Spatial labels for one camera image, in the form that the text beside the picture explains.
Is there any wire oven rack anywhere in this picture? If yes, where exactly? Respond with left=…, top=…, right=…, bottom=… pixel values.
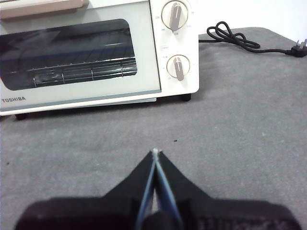
left=26, top=57, right=139, bottom=88

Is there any cream glass oven door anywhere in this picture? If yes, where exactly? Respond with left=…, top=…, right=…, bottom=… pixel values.
left=0, top=0, right=162, bottom=113

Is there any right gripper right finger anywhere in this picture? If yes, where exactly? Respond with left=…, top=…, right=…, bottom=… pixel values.
left=157, top=150, right=302, bottom=230

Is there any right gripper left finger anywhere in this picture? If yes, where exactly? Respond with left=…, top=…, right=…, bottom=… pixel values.
left=15, top=149, right=157, bottom=230

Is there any large beige oven knob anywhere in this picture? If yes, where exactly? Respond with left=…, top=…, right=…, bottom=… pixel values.
left=161, top=0, right=192, bottom=33

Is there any small beige oven knob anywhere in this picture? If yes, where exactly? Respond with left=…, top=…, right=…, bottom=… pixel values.
left=166, top=54, right=191, bottom=81

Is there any cream toaster oven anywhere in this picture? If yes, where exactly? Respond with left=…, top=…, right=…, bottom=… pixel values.
left=0, top=0, right=200, bottom=120

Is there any black power cable with plug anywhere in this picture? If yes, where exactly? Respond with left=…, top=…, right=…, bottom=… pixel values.
left=198, top=21, right=307, bottom=58

